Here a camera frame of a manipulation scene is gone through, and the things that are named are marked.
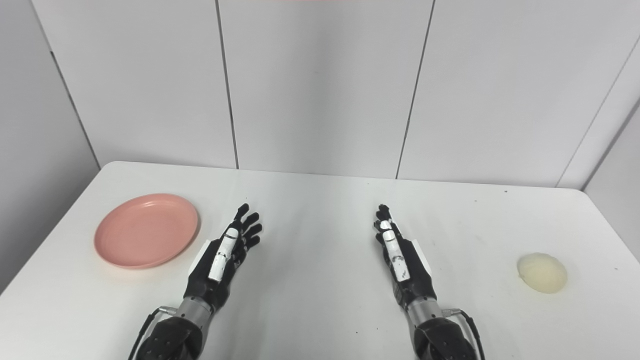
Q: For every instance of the white steamed bun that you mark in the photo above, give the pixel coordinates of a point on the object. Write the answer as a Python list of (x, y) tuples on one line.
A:
[(542, 272)]

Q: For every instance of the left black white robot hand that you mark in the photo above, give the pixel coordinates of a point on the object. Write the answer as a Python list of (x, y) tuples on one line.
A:
[(220, 260)]

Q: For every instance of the pink round plate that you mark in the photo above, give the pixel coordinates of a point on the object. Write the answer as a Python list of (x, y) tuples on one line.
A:
[(146, 231)]

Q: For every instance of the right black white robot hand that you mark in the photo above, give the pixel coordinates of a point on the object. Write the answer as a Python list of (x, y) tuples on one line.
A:
[(402, 265)]

